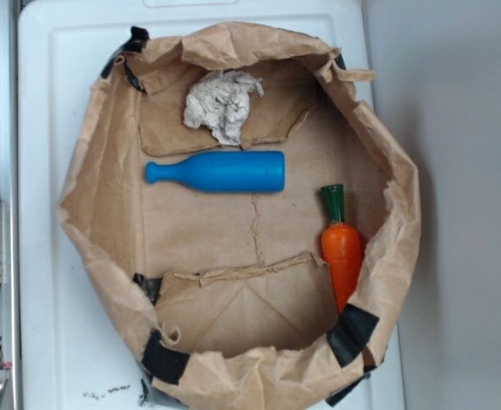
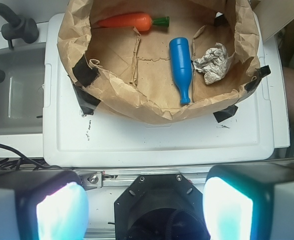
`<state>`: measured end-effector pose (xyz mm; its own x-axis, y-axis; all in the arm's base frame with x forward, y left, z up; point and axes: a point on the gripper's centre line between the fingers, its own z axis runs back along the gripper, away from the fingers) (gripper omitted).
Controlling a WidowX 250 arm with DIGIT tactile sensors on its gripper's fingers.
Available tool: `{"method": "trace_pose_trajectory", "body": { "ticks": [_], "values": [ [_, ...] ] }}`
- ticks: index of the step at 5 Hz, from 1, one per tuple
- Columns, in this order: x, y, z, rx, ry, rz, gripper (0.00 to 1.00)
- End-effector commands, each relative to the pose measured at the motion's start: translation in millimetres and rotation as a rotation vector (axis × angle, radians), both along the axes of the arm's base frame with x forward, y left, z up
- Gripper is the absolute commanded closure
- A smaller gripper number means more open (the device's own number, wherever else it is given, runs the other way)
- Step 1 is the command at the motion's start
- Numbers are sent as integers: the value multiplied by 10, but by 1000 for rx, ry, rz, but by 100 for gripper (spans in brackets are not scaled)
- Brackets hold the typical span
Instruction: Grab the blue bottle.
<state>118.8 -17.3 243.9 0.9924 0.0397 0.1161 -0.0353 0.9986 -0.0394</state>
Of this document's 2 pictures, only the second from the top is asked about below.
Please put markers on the brown paper bag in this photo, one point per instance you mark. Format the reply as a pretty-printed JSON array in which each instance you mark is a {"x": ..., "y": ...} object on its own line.
[{"x": 129, "y": 72}]

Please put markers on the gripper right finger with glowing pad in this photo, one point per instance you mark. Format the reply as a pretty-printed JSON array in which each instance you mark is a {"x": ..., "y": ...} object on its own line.
[{"x": 250, "y": 201}]

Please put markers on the dark grey toy faucet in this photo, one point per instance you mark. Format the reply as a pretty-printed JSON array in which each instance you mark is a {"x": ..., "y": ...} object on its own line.
[{"x": 17, "y": 27}]

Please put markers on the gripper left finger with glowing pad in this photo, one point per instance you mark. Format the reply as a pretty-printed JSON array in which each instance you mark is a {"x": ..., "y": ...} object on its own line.
[{"x": 42, "y": 205}]

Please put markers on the crumpled white paper ball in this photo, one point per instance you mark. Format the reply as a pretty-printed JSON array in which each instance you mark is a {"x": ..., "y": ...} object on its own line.
[{"x": 214, "y": 64}]

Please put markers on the grey toy sink basin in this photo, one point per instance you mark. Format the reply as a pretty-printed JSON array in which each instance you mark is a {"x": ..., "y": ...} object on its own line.
[{"x": 22, "y": 93}]

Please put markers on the blue plastic bottle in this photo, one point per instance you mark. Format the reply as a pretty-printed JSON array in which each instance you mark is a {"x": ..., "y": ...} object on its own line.
[{"x": 181, "y": 67}]

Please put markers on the orange toy carrot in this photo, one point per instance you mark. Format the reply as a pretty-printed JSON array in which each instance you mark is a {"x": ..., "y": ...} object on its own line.
[{"x": 141, "y": 21}]

